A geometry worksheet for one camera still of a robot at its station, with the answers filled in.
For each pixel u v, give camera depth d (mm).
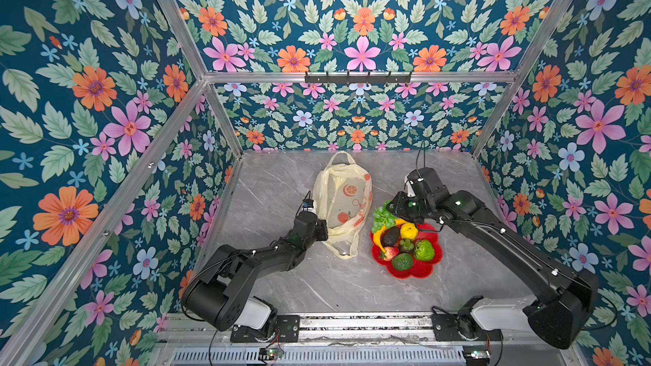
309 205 811
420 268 823
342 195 1045
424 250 825
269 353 703
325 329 749
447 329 734
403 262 820
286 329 736
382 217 736
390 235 881
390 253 841
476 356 704
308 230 705
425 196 565
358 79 935
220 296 434
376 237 862
